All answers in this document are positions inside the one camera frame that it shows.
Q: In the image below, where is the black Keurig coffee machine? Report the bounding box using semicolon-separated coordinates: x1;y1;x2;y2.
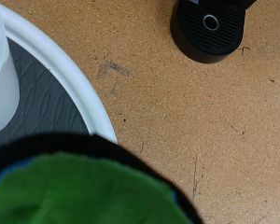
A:
170;0;259;64

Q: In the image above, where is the coffee pod with green lid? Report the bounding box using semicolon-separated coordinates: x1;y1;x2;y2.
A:
0;133;205;224

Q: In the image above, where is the white two-tier turntable shelf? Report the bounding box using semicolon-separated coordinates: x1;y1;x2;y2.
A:
0;0;119;157

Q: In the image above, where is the white mug with green mark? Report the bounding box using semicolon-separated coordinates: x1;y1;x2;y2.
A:
0;0;21;138

